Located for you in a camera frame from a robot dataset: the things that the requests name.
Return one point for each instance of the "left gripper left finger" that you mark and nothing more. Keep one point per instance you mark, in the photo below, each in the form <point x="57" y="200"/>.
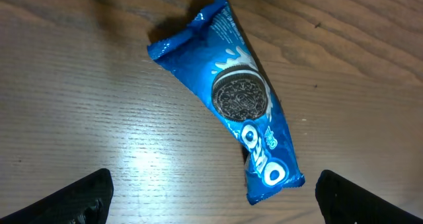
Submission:
<point x="85" y="201"/>

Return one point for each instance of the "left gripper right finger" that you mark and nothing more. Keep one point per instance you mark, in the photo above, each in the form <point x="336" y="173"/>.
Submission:
<point x="343" y="202"/>

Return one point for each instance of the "blue snack bar wrapper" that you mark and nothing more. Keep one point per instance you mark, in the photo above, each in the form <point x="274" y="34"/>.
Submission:
<point x="210" y="57"/>

